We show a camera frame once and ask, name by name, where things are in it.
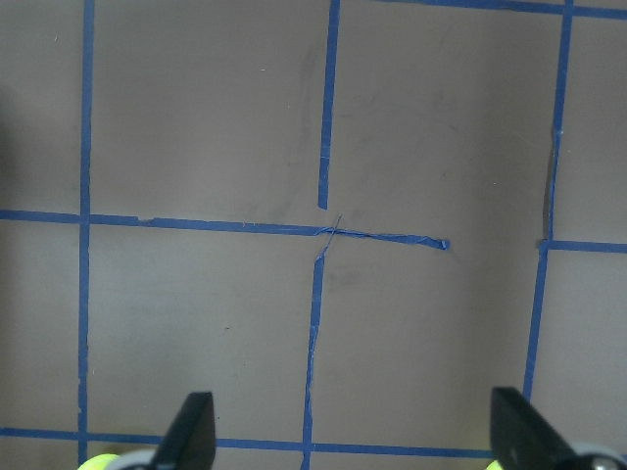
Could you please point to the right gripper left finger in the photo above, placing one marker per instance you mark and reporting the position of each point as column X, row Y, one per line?
column 189, row 443

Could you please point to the yellow tennis ball between bases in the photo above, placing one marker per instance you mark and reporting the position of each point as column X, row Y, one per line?
column 98, row 462

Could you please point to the middle yellow tennis ball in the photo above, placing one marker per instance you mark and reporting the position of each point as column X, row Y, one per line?
column 494, row 465

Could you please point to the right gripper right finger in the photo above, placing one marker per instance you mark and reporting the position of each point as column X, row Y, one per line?
column 521, row 438

